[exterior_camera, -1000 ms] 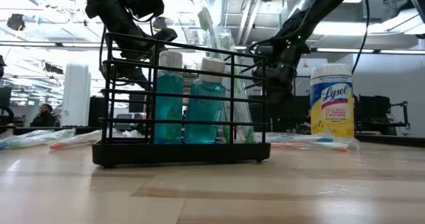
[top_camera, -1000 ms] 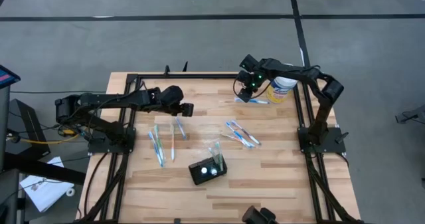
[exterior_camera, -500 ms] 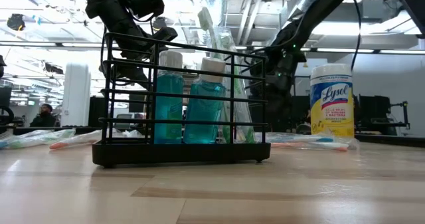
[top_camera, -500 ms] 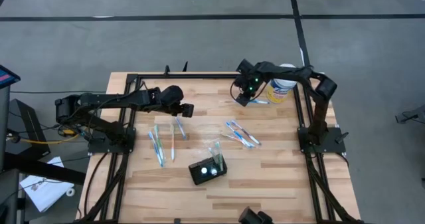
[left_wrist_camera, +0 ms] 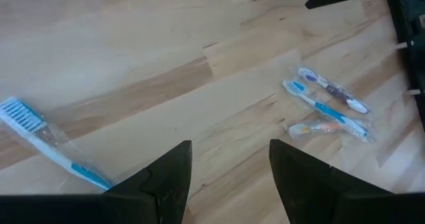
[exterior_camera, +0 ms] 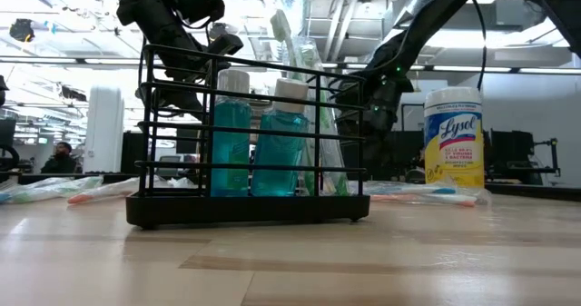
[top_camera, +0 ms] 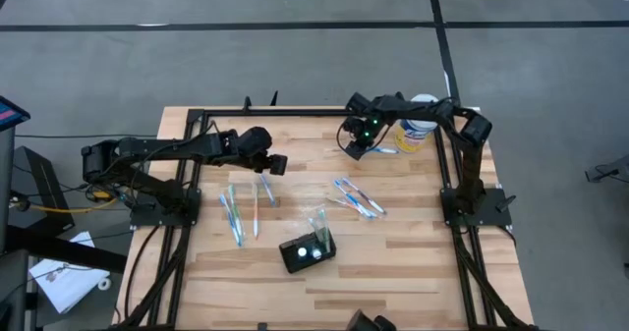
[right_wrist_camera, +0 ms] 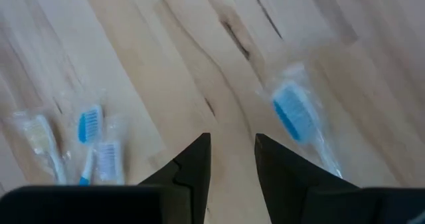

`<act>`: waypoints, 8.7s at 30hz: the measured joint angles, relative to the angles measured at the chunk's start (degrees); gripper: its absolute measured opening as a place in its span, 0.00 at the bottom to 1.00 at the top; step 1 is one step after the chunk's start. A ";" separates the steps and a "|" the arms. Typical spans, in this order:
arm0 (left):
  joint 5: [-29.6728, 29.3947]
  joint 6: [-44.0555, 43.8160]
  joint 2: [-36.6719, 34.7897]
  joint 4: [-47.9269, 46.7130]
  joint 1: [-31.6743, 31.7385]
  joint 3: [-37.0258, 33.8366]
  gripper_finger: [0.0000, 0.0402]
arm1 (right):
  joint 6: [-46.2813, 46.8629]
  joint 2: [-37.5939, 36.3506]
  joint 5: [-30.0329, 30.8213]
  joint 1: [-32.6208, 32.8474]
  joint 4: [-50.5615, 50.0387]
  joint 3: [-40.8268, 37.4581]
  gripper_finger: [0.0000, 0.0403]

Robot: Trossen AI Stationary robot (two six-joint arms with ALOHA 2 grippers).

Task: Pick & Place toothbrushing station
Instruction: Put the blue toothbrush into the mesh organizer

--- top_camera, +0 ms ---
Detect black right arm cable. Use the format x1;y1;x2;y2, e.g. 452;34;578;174
335;120;356;151

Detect yellow cable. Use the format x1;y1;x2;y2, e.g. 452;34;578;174
28;196;120;215

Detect black wire caddy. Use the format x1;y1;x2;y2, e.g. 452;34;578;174
278;230;338;275

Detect white paper sheets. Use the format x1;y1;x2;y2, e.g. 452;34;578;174
28;230;112;315

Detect black floor cable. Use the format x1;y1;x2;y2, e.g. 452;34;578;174
13;133;112;140

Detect green toothbrush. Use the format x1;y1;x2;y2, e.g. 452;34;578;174
316;208;332;253
308;215;323;247
227;183;246;240

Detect black monitor stand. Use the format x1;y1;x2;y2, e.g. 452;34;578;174
0;124;129;331

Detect yellow Lysol wipes canister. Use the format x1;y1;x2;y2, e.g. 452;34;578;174
393;92;440;154

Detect black aluminium table frame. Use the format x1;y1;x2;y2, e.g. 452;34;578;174
111;105;538;331

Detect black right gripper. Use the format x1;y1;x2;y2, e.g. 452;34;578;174
342;116;383;162

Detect dark bulky object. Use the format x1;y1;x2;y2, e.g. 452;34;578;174
345;308;397;331

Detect large display monitor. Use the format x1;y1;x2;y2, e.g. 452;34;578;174
0;94;31;134

